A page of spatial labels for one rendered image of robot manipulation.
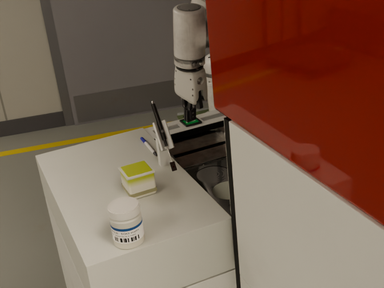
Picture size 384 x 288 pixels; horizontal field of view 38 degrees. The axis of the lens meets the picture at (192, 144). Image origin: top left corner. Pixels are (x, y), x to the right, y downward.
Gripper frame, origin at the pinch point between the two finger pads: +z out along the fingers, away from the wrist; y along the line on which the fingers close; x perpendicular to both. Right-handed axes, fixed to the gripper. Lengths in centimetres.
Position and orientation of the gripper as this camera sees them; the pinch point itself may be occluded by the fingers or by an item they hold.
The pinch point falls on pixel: (190, 114)
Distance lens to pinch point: 161.2
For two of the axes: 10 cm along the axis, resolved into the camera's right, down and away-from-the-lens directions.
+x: -8.0, 3.3, -5.0
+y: -6.0, -4.3, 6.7
